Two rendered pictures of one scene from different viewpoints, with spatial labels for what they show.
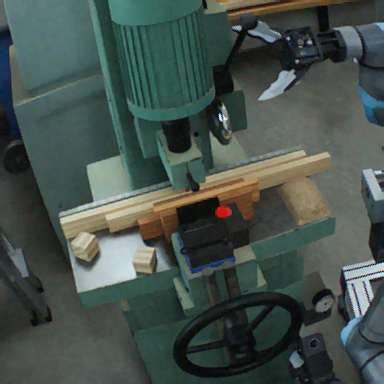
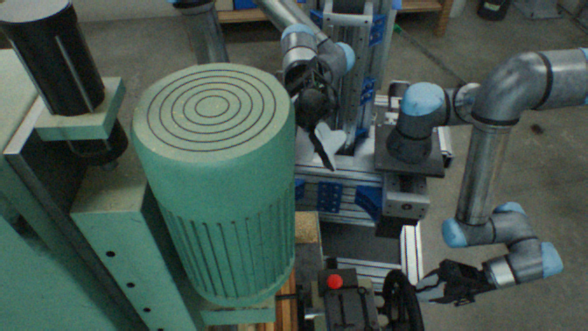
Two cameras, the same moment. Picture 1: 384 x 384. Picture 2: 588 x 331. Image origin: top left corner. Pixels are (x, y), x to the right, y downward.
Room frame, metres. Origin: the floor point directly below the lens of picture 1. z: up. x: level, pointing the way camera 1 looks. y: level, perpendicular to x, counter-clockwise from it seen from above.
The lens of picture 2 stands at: (0.89, 0.33, 1.78)
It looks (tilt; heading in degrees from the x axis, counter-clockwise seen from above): 47 degrees down; 277
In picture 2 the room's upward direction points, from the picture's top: straight up
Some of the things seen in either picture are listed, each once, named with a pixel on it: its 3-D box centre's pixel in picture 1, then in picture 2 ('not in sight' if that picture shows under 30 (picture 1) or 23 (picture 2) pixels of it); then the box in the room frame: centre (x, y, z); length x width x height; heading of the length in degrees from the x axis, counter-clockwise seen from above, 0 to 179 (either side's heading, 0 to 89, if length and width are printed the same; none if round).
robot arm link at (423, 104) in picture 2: not in sight; (421, 108); (0.61, -0.67, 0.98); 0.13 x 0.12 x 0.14; 13
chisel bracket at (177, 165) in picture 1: (181, 158); (239, 299); (1.03, 0.01, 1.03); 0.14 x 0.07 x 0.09; 10
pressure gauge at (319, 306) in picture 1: (322, 301); (330, 268); (0.85, -0.28, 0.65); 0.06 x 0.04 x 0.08; 100
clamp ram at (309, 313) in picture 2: (204, 229); (314, 313); (0.89, -0.01, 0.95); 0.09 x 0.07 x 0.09; 100
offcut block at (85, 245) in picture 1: (85, 246); not in sight; (0.92, 0.25, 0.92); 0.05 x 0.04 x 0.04; 147
